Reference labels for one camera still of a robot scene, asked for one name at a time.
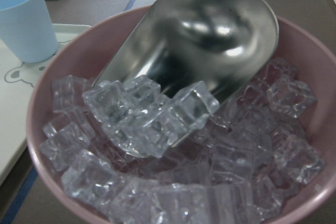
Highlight pink bowl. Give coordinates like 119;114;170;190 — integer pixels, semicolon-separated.
26;6;335;223

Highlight light blue plastic cup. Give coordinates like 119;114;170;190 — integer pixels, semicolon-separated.
1;0;58;63

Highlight white bear tray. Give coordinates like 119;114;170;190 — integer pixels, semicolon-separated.
0;23;92;185

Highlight pile of clear ice cubes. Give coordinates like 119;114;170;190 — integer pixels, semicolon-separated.
39;58;325;223

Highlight metal ice scoop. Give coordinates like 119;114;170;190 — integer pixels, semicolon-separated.
90;0;283;159

